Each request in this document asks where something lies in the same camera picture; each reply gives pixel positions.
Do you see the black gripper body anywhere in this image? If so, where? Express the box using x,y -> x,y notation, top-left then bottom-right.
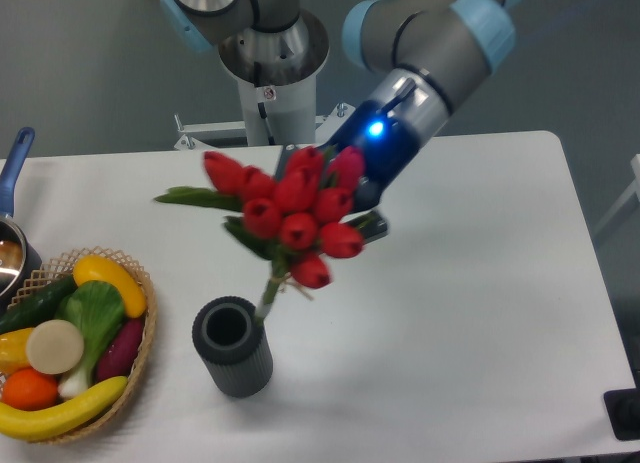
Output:
316,98 -> 421,213

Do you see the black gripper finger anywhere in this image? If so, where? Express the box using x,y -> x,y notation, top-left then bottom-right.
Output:
346,209 -> 389,244
273,144 -> 301,179

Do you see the red tulip bouquet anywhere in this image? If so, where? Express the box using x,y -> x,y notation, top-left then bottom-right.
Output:
157,146 -> 366,325

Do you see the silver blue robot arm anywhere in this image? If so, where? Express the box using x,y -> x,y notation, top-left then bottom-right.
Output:
160,0 -> 521,241

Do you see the dark grey ribbed vase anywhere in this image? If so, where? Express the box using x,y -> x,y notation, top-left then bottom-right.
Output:
191,296 -> 273,398

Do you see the green bok choy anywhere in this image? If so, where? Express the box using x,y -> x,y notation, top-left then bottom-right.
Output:
56,281 -> 125,400

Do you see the woven wicker basket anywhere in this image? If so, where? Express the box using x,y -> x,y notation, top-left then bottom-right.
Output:
1,247 -> 157,443

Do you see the purple sweet potato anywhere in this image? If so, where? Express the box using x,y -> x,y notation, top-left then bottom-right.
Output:
94,319 -> 144,382

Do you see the green cucumber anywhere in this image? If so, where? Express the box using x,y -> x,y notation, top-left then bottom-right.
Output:
1,275 -> 77,334

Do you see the beige round disc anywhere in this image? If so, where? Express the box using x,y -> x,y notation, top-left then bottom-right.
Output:
25,319 -> 84,375

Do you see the black device at table edge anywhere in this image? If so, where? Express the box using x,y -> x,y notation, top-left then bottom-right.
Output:
603,388 -> 639,441

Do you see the yellow bell pepper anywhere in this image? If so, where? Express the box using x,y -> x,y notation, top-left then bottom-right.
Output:
0,327 -> 34,375

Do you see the orange fruit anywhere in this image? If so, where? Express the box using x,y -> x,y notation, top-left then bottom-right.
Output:
1,368 -> 58,411

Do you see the yellow banana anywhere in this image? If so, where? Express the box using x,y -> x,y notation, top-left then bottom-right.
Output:
1,376 -> 128,442

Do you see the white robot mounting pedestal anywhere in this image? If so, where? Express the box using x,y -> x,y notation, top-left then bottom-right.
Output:
174,75 -> 355,150

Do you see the white frame at right edge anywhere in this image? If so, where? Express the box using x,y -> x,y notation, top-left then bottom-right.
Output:
594,154 -> 639,240

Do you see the blue handled saucepan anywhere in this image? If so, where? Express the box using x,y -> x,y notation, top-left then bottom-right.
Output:
1,127 -> 41,314

